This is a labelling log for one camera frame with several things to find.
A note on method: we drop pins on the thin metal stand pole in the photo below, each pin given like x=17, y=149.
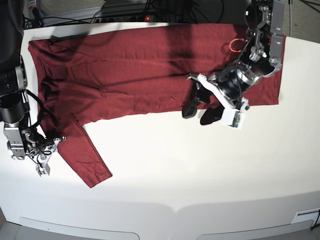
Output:
x=290, y=2

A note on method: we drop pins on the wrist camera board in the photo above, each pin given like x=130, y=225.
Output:
x=233, y=118
x=43, y=170

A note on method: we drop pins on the dark red long-sleeve shirt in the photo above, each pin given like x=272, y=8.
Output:
x=84, y=79

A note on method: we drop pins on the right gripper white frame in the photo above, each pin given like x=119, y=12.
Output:
x=41, y=152

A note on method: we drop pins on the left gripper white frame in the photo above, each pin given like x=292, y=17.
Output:
x=200, y=92

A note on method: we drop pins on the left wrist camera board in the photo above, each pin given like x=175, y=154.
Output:
x=233, y=118

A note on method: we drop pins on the white label plate on table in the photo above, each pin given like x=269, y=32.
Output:
x=306, y=215

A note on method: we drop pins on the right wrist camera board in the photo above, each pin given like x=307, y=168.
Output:
x=43, y=170

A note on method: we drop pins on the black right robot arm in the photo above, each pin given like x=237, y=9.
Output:
x=21, y=111

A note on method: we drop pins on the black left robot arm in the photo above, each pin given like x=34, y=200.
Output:
x=260, y=57

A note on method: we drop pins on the black power strip red switch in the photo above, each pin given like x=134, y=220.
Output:
x=133, y=18

